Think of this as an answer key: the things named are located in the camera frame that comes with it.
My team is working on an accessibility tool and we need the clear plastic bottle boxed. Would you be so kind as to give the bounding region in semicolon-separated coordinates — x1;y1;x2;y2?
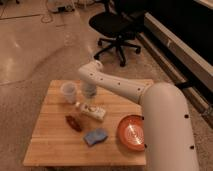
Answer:
75;102;106;121

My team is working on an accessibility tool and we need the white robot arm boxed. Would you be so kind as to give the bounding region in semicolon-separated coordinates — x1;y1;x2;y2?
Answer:
78;60;199;171

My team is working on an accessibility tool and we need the translucent plastic cup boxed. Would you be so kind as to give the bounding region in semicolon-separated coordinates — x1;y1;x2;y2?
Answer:
60;82;77;104

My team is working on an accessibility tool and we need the wooden table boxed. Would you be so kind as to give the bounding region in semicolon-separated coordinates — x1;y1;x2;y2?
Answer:
23;80;146;167

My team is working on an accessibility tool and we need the blue sponge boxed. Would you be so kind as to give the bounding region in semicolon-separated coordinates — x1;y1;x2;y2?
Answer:
84;128;108;146

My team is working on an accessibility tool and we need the orange bowl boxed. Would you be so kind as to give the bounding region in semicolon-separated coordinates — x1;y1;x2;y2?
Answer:
117;115;145;152

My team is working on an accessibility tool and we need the black office chair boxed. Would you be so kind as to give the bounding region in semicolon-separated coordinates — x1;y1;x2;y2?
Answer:
89;0;147;67

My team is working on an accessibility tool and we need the floor cable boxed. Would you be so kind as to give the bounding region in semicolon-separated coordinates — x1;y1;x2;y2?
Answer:
0;0;78;24

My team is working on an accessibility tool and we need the grey wall ledge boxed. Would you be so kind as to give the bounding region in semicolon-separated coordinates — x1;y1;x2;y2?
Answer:
143;13;213;129

